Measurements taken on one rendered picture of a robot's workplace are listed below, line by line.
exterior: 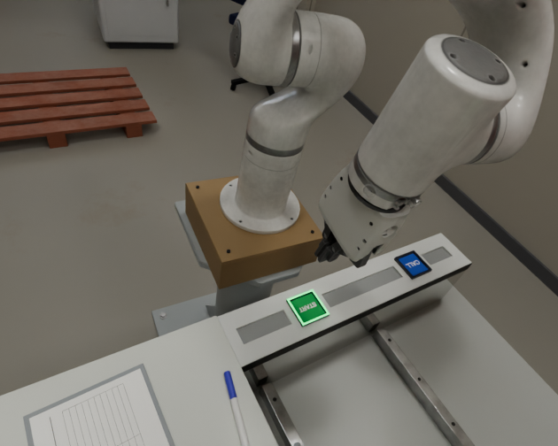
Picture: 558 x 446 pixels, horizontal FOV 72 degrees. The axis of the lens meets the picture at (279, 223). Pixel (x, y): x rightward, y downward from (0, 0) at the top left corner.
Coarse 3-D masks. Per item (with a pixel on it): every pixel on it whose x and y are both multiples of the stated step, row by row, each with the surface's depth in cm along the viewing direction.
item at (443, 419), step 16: (384, 336) 78; (384, 352) 78; (400, 352) 76; (400, 368) 75; (416, 384) 72; (432, 400) 70; (432, 416) 70; (448, 416) 69; (448, 432) 68; (464, 432) 67
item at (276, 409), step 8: (272, 384) 67; (264, 392) 66; (272, 392) 66; (264, 400) 67; (272, 400) 65; (280, 400) 66; (272, 408) 65; (280, 408) 65; (272, 416) 66; (280, 416) 64; (288, 416) 64; (280, 424) 63; (288, 424) 63; (280, 432) 64; (288, 432) 62; (296, 432) 62; (288, 440) 62; (296, 440) 62
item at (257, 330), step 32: (384, 256) 79; (448, 256) 83; (320, 288) 70; (352, 288) 72; (384, 288) 73; (224, 320) 62; (256, 320) 63; (288, 320) 65; (320, 320) 65; (256, 352) 59
